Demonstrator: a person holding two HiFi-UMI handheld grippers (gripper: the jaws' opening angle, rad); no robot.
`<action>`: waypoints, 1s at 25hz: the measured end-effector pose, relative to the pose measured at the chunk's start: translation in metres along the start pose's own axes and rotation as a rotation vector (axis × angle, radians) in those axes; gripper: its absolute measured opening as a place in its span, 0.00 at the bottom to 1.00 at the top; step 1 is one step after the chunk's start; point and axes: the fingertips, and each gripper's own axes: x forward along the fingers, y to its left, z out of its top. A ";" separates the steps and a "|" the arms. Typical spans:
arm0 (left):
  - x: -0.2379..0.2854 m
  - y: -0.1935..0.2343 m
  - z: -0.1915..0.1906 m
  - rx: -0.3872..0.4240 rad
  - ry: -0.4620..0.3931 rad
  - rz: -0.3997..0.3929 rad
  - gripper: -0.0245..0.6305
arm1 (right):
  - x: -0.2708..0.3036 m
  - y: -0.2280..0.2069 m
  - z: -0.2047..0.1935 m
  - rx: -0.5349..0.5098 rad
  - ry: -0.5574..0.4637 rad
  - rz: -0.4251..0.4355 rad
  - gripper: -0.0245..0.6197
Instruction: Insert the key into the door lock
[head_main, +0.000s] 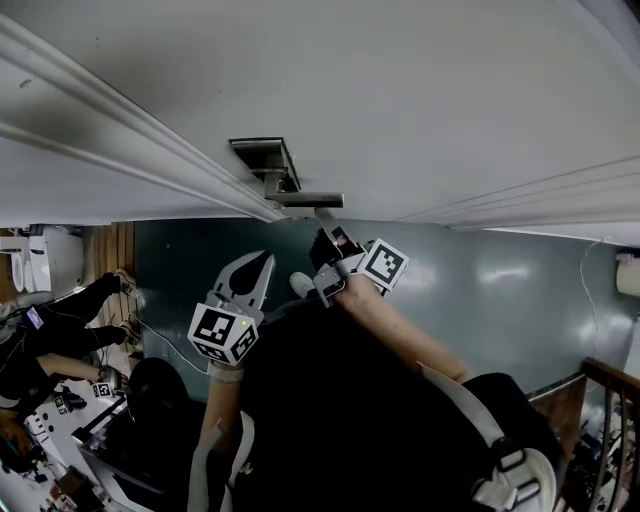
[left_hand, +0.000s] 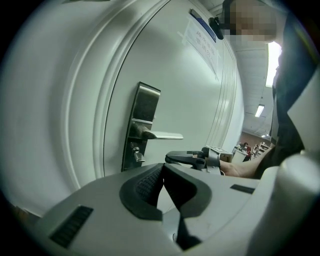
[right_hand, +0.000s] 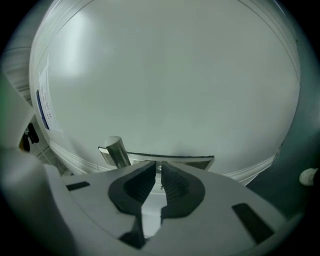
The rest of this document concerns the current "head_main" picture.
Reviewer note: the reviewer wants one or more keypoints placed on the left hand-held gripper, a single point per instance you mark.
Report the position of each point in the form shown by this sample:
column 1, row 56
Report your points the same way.
column 220, row 335

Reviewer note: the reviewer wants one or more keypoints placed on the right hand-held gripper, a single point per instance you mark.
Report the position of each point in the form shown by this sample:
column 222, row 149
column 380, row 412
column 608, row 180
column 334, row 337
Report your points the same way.
column 385, row 265

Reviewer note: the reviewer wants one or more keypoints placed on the person's left forearm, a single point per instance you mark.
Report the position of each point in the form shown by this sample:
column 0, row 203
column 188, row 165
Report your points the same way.
column 220, row 405

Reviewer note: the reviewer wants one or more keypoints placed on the person's right forearm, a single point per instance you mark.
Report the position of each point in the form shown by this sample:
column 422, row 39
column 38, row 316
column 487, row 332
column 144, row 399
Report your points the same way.
column 395, row 325

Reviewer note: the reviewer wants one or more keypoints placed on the person's left white shoe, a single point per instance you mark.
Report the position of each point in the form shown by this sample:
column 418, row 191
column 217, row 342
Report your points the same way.
column 302, row 285

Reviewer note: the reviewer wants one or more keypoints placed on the black chair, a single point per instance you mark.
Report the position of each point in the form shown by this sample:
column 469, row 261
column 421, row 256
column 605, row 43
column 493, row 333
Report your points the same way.
column 157, row 390

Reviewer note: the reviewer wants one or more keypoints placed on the white appliance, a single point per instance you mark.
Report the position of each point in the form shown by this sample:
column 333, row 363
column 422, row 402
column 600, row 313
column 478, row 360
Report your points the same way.
column 50, row 257

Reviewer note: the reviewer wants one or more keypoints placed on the black monitor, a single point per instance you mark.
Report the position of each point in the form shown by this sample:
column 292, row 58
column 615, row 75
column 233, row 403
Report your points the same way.
column 130, row 465

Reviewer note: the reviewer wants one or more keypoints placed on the white cluttered table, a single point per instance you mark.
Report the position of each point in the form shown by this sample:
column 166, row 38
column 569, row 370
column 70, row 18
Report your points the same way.
column 45, row 450

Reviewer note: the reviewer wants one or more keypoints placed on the white cylindrical bin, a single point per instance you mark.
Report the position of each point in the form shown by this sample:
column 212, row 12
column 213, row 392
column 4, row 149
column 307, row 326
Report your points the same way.
column 629, row 274

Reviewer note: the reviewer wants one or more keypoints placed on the wooden stair railing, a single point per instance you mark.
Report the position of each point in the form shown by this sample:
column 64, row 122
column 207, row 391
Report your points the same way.
column 610, row 400

